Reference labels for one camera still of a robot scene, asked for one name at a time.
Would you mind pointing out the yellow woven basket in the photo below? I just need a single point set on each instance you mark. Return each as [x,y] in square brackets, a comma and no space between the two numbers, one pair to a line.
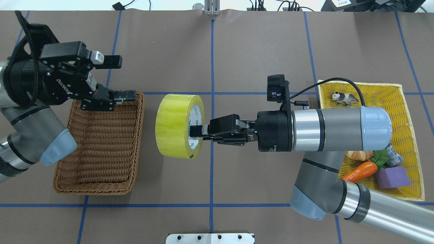
[391,98]

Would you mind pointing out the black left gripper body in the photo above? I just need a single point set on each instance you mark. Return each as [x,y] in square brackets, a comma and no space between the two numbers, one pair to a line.
[37,86]

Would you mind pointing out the small can with label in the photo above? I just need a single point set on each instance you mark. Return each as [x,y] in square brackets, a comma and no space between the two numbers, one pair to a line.
[394,158]

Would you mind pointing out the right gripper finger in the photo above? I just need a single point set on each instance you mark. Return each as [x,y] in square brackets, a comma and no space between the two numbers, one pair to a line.
[196,131]

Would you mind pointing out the yellow tape roll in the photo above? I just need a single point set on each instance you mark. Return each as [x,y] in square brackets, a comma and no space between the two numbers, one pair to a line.
[175,115]

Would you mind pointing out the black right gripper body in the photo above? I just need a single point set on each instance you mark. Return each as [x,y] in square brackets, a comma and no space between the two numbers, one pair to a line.
[274,130]

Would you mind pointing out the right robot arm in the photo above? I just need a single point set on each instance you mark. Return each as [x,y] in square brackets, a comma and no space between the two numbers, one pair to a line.
[326,136]

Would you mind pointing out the toy croissant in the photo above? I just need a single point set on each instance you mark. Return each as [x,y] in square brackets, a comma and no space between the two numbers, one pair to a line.
[359,155]

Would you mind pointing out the orange toy carrot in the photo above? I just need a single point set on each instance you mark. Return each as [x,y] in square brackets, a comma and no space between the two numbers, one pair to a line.
[369,167]

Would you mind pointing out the brown wicker basket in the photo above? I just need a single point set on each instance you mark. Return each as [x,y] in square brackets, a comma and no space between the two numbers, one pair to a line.
[106,160]

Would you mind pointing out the purple foam block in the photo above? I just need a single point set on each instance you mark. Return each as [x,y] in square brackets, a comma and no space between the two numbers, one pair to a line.
[388,178]

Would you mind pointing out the panda figurine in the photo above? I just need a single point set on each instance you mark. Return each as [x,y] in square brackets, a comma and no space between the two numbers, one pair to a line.
[346,99]

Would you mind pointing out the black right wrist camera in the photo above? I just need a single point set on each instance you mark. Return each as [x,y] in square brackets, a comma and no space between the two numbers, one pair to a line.
[278,91]

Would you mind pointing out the aluminium frame post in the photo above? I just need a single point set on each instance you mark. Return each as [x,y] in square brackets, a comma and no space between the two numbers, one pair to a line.
[212,7]

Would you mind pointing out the black usb hub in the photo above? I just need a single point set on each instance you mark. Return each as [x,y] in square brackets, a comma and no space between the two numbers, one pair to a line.
[284,5]

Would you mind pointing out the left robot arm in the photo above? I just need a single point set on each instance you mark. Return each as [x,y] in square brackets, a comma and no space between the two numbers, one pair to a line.
[39,136]

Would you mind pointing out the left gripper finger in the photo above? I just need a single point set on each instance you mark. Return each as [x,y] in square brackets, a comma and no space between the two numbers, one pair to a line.
[121,96]
[100,61]

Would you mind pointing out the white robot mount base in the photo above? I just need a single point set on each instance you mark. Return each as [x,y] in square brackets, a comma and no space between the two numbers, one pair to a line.
[211,238]

